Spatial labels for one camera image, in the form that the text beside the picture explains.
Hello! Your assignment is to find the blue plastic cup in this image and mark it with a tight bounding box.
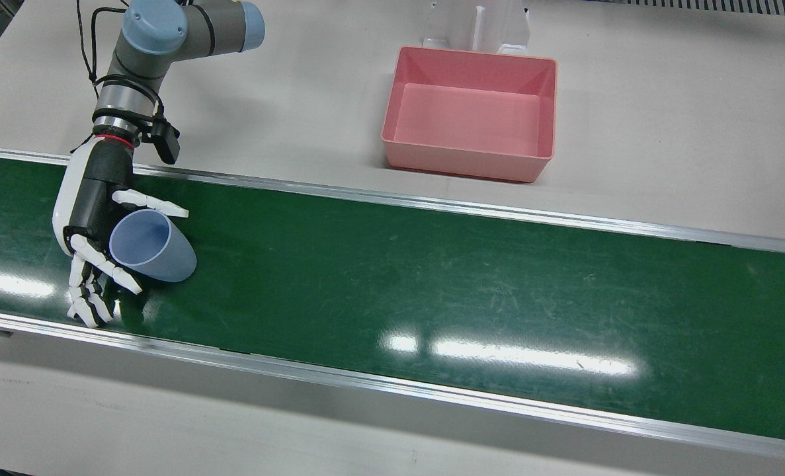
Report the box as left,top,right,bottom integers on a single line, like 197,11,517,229
108,210,198,284

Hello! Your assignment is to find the green conveyor belt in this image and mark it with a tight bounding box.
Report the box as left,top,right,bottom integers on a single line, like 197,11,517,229
0,147,785,463

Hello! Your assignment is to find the grey ribbed floor grate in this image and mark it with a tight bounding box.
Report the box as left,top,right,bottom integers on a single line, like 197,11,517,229
584,0,785,19

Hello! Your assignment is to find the white plastic stand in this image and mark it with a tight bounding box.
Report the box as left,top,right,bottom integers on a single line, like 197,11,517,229
423,0,532,55

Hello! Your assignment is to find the pink plastic box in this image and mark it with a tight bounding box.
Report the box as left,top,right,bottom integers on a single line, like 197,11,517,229
381,45,558,184

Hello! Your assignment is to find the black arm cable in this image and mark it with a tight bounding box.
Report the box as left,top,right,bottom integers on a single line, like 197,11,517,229
75,0,130,83

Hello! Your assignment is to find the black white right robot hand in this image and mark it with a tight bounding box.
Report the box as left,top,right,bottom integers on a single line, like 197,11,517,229
52,135,190,329

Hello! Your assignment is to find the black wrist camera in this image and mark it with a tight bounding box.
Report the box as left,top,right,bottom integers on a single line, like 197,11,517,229
142,118,181,165

